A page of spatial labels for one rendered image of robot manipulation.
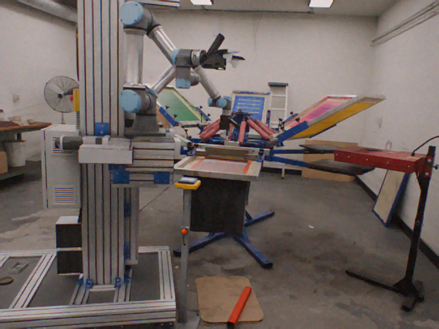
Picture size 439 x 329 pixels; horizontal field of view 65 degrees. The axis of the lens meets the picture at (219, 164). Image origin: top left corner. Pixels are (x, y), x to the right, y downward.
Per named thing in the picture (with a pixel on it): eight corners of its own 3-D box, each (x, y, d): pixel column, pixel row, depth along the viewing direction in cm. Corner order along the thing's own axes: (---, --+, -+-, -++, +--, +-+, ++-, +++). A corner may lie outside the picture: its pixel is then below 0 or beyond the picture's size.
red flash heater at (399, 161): (428, 168, 276) (431, 153, 273) (417, 177, 241) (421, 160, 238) (351, 156, 313) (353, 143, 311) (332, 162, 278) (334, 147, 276)
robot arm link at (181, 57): (176, 66, 177) (176, 49, 176) (196, 67, 175) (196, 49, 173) (169, 64, 170) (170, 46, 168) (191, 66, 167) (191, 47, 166)
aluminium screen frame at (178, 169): (257, 181, 220) (258, 175, 219) (169, 173, 229) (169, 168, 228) (262, 160, 296) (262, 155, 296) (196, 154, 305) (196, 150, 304)
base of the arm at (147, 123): (131, 131, 190) (131, 113, 188) (132, 128, 204) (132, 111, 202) (159, 132, 193) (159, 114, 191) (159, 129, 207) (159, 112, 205)
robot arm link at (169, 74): (134, 98, 246) (188, 46, 249) (132, 98, 260) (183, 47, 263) (146, 111, 250) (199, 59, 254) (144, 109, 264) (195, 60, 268)
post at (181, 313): (194, 335, 216) (202, 187, 197) (161, 329, 220) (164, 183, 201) (202, 314, 238) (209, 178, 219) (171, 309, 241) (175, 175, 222)
